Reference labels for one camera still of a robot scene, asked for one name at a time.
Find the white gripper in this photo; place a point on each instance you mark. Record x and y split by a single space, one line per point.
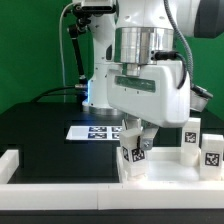
152 96

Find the white square tabletop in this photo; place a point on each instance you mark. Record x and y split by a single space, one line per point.
164 165

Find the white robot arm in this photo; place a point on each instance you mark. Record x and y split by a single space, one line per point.
136 69

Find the white marker sheet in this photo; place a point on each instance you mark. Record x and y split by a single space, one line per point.
91 133

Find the white front fence bar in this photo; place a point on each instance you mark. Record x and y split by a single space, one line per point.
150 195

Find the white fence bar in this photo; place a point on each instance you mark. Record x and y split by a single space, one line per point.
150 195
9 162

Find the white left fence bar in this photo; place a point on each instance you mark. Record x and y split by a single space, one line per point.
9 162

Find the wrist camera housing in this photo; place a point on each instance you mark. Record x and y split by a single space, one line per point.
199 98

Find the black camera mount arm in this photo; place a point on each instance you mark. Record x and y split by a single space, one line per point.
78 46

